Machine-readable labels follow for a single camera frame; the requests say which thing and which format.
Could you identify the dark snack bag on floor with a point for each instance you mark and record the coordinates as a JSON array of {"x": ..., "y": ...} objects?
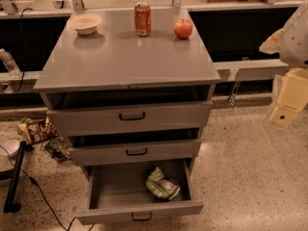
[{"x": 57, "y": 148}]

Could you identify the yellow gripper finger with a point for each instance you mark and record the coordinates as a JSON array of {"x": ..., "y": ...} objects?
[{"x": 292, "y": 97}]

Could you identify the black stand leg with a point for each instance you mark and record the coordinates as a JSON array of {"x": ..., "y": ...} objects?
[{"x": 10, "y": 206}]

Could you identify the white bowl on floor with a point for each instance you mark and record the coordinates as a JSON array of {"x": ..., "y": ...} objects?
[{"x": 9, "y": 148}]

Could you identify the top grey drawer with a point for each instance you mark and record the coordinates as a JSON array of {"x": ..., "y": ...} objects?
[{"x": 126, "y": 119}]

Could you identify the grey drawer cabinet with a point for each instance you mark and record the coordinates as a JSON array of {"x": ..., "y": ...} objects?
[{"x": 115, "y": 67}]

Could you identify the brown snack bag on floor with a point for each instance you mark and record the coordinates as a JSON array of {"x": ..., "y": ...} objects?
[{"x": 36, "y": 131}]

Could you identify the grey drawer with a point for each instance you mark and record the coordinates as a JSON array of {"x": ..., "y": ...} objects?
[
  {"x": 126, "y": 119},
  {"x": 118, "y": 193},
  {"x": 134, "y": 152}
]

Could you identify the metal clamp bracket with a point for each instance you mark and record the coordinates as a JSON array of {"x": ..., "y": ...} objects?
[{"x": 232, "y": 77}]

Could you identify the green jalapeno chip bag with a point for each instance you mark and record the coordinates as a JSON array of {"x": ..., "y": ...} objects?
[{"x": 159, "y": 186}]

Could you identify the beige paper bowl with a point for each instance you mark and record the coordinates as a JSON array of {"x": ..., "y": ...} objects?
[{"x": 84, "y": 24}]

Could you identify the red apple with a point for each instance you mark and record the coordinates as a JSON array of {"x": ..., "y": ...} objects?
[{"x": 183, "y": 28}]

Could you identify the middle grey drawer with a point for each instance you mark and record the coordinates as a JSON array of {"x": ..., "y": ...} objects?
[{"x": 134, "y": 152}]

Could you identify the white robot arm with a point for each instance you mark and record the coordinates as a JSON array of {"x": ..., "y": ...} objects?
[{"x": 291, "y": 43}]

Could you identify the bottom grey drawer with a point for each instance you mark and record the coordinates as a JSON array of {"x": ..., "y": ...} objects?
[{"x": 118, "y": 193}]

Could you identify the orange soda can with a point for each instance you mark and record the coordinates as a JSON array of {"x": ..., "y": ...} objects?
[{"x": 142, "y": 19}]

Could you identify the clear plastic water bottle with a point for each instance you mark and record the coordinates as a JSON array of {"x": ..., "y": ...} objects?
[{"x": 10, "y": 64}]

